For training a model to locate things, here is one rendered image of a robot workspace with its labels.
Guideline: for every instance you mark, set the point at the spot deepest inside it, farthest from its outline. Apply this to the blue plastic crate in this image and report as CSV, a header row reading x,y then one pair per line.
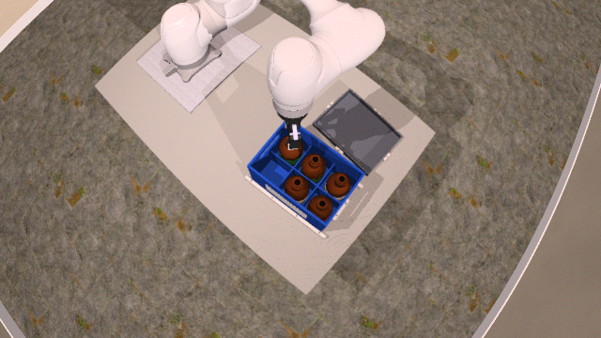
x,y
273,172

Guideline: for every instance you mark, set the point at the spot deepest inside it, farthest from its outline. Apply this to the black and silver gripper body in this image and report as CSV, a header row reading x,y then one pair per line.
x,y
292,121

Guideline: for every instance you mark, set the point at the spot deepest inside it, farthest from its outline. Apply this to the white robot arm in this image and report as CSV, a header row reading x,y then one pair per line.
x,y
296,72

